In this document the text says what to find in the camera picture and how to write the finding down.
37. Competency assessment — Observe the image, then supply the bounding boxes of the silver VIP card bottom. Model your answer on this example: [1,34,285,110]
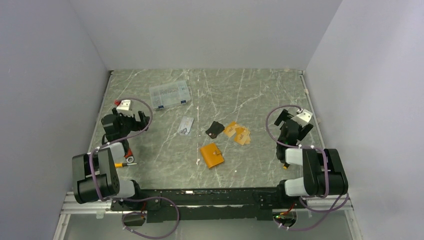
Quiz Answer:
[177,116,194,136]

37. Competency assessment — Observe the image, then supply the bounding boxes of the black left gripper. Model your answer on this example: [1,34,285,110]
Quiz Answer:
[112,107,150,138]

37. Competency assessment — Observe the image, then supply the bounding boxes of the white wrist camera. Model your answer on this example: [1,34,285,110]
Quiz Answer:
[291,109,313,127]
[114,99,133,115]

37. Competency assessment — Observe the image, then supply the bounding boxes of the clear plastic organizer box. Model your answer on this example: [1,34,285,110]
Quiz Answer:
[149,80,192,110]

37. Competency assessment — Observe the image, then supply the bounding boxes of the orange leather card holder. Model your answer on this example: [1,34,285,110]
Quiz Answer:
[199,143,225,169]

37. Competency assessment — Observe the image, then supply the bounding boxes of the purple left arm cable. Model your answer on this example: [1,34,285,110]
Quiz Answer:
[88,97,180,240]

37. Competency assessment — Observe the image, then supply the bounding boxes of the small orange card sleeve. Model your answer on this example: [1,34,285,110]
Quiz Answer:
[234,126,251,146]

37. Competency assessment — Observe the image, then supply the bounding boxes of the orange-handled screwdriver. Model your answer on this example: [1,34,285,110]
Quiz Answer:
[114,162,137,168]

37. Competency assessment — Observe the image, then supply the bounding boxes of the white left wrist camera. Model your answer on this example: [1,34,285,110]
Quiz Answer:
[114,99,133,115]

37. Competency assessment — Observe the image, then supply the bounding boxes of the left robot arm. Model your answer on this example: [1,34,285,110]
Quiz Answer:
[72,108,150,210]

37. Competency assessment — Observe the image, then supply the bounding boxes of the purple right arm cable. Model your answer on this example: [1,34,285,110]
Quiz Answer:
[265,104,350,232]

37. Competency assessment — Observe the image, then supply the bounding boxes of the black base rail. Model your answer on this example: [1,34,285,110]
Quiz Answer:
[110,185,304,223]

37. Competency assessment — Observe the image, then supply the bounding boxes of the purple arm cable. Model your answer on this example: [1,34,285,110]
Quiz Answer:
[88,97,180,240]
[265,104,350,232]

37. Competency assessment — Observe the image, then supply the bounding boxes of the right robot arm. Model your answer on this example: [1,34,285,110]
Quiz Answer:
[274,109,349,208]

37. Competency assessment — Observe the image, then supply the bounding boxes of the red-handled adjustable wrench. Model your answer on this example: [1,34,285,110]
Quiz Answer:
[124,148,135,164]

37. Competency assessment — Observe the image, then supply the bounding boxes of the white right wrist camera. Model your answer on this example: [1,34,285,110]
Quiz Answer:
[291,109,313,127]

